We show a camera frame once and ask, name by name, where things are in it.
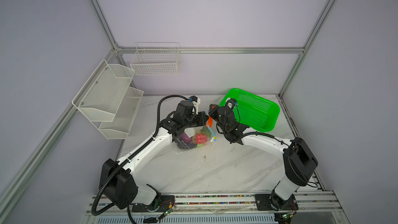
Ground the red pepper toy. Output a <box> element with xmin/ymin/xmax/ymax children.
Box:
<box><xmin>195</xmin><ymin>134</ymin><xmax>208</xmax><ymax>145</ymax></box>

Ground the clear zip bag blue zipper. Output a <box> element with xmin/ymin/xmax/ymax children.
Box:
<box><xmin>172</xmin><ymin>120</ymin><xmax>217</xmax><ymax>150</ymax></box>

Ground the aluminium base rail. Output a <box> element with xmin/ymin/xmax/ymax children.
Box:
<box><xmin>85</xmin><ymin>190</ymin><xmax>343</xmax><ymax>217</ymax></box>

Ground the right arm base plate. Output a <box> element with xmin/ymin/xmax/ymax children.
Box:
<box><xmin>255</xmin><ymin>192</ymin><xmax>299</xmax><ymax>211</ymax></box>

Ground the black corrugated cable hose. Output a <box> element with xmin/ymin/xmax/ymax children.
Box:
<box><xmin>91</xmin><ymin>94</ymin><xmax>190</xmax><ymax>224</ymax></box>

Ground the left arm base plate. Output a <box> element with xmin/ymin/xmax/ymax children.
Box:
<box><xmin>130</xmin><ymin>195</ymin><xmax>175</xmax><ymax>213</ymax></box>

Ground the orange carrot toy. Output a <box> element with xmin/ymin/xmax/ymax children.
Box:
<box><xmin>207</xmin><ymin>117</ymin><xmax>213</xmax><ymax>128</ymax></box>

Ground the white mesh lower shelf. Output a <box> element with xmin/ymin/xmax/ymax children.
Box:
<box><xmin>99</xmin><ymin>87</ymin><xmax>144</xmax><ymax>140</ymax></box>

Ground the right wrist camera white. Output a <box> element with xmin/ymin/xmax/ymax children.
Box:
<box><xmin>225</xmin><ymin>99</ymin><xmax>237</xmax><ymax>110</ymax></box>

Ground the purple onion toy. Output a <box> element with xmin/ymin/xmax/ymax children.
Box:
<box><xmin>181</xmin><ymin>133</ymin><xmax>192</xmax><ymax>144</ymax></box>

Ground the white mesh upper shelf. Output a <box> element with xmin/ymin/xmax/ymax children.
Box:
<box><xmin>72</xmin><ymin>60</ymin><xmax>135</xmax><ymax>122</ymax></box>

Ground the white wire wall basket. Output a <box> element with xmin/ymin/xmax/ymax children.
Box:
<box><xmin>130</xmin><ymin>42</ymin><xmax>180</xmax><ymax>76</ymax></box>

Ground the white mesh shelf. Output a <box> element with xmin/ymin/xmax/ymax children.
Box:
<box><xmin>72</xmin><ymin>60</ymin><xmax>135</xmax><ymax>122</ymax></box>
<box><xmin>99</xmin><ymin>87</ymin><xmax>144</xmax><ymax>140</ymax></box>

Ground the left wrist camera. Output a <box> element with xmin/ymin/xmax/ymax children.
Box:
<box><xmin>189</xmin><ymin>95</ymin><xmax>201</xmax><ymax>114</ymax></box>

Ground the green plastic basket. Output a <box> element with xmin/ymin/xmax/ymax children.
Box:
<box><xmin>219</xmin><ymin>88</ymin><xmax>280</xmax><ymax>132</ymax></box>

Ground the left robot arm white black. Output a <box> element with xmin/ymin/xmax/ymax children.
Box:
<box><xmin>91</xmin><ymin>96</ymin><xmax>209</xmax><ymax>215</ymax></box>

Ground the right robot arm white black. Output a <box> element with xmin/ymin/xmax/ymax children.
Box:
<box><xmin>208</xmin><ymin>103</ymin><xmax>318</xmax><ymax>211</ymax></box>

